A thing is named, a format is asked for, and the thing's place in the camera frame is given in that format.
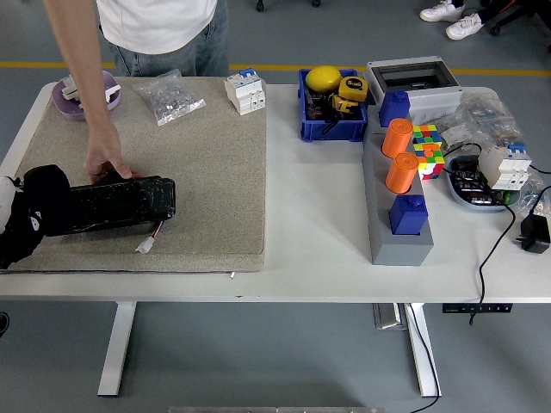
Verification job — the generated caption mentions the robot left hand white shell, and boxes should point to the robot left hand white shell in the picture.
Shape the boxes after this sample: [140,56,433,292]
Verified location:
[0,176,22,236]

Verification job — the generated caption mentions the person's right hand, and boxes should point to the person's right hand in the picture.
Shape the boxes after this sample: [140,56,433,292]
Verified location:
[83,124,134,184]

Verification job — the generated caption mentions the black rag with white print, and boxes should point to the black rag with white print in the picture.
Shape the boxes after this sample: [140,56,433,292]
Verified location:
[0,164,72,270]

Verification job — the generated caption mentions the black glossy panel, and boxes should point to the black glossy panel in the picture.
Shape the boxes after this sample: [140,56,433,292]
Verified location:
[42,171,176,237]

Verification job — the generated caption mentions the black table control panel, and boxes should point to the black table control panel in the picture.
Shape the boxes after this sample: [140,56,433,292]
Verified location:
[442,303,513,314]

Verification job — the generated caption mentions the purple oval tray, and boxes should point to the purple oval tray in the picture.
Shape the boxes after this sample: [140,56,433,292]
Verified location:
[51,71,122,120]

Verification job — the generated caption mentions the clear bag of screws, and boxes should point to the clear bag of screws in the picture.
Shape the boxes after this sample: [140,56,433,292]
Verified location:
[133,68,207,126]

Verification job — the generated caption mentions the grey-brown felt mat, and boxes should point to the grey-brown felt mat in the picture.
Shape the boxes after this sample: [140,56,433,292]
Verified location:
[0,76,268,274]

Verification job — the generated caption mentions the white circuit breaker blue switches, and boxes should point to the white circuit breaker blue switches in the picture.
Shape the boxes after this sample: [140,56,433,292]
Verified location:
[477,141,534,191]
[223,66,268,116]

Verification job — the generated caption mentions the white table leg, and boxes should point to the white table leg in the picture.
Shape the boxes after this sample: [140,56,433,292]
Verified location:
[96,300,138,397]
[404,302,443,398]

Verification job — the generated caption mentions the black office chair base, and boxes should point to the black office chair base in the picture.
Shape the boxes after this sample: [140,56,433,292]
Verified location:
[256,0,323,12]
[490,0,551,36]

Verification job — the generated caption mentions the dark brown small parts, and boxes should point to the dark brown small parts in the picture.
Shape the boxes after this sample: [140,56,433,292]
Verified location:
[306,89,332,121]

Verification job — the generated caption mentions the blue plastic bin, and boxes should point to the blue plastic bin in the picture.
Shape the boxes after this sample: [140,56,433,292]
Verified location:
[297,67,369,144]

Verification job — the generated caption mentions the yellow black tape measure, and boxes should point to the yellow black tape measure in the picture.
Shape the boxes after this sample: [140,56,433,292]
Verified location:
[337,76,370,104]
[329,93,362,117]

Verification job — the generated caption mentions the blue square peg block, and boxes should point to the blue square peg block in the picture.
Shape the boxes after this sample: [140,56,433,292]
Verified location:
[388,194,430,236]
[378,89,412,128]

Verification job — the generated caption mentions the orange cylinder peg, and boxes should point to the orange cylinder peg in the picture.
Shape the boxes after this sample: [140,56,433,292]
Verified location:
[381,118,415,159]
[385,151,419,194]

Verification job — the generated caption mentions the grey peg base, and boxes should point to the grey peg base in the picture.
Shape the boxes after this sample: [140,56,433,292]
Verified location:
[361,115,435,267]

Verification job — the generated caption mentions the multicoloured puzzle cube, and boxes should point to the multicoloured puzzle cube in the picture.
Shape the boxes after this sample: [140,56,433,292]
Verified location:
[411,123,447,181]

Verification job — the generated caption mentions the grey metal box under table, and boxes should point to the grey metal box under table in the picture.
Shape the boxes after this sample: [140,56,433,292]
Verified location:
[372,303,408,331]

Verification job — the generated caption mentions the light blue oval tray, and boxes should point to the light blue oval tray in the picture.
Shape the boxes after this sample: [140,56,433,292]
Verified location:
[444,154,524,213]

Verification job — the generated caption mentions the dark circuit boards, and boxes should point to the dark circuit boards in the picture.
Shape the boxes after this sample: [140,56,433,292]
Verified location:
[451,157,505,206]

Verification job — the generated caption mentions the white sneaker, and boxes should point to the white sneaker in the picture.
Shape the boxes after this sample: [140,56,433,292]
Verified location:
[419,0,466,22]
[445,12,486,40]

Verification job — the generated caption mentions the clear bag of small parts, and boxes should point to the clear bag of small parts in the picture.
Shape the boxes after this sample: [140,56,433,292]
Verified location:
[438,90,524,151]
[510,165,551,219]

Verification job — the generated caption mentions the seated person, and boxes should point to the seated person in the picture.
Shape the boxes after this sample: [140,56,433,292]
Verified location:
[451,0,520,26]

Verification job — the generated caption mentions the black power adapter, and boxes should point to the black power adapter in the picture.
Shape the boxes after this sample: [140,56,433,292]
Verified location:
[515,213,551,255]

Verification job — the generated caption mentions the red-blue wire with white plug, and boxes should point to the red-blue wire with white plug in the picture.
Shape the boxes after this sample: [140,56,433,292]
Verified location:
[135,219,165,254]

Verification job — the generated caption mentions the grey electrical enclosure box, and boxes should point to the grey electrical enclosure box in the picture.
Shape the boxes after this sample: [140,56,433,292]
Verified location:
[364,56,465,121]

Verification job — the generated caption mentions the black cable under table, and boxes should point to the black cable under table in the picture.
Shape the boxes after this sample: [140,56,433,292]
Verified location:
[404,303,441,413]

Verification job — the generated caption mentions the black power cable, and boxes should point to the black power cable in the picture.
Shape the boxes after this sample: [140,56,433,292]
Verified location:
[442,141,517,326]

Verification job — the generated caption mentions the black adapter cord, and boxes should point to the black adapter cord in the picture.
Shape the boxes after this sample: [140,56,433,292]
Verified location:
[529,185,551,216]

